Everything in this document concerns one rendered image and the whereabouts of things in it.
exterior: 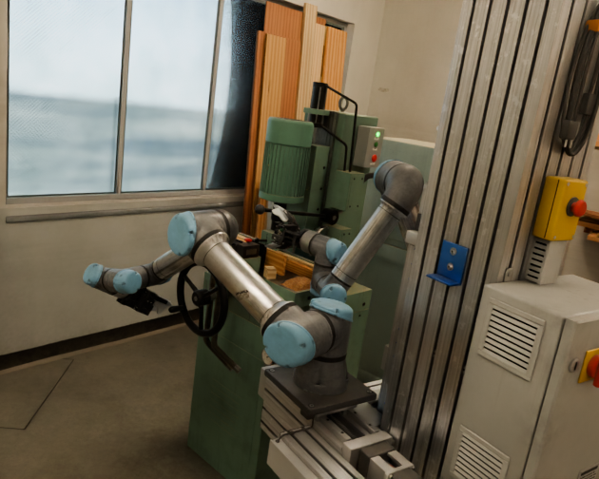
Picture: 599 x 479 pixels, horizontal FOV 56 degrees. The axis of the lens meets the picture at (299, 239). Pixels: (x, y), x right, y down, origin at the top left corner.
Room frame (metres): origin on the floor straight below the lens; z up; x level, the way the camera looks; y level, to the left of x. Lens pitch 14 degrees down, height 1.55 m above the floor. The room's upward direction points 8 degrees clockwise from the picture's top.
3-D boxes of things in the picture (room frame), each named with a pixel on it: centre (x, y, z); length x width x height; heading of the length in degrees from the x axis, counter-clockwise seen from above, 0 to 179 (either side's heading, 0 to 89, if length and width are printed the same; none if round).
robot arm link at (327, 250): (1.73, -0.10, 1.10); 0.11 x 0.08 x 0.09; 48
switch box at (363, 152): (2.29, -0.23, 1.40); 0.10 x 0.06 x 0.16; 138
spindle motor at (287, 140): (2.15, 0.09, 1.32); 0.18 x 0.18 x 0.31
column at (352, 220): (2.37, -0.10, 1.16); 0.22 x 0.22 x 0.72; 48
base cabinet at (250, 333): (2.24, 0.01, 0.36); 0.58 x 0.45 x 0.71; 138
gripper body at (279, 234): (1.83, 0.03, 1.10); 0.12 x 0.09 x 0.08; 48
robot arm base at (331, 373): (1.39, -0.11, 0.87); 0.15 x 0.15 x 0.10
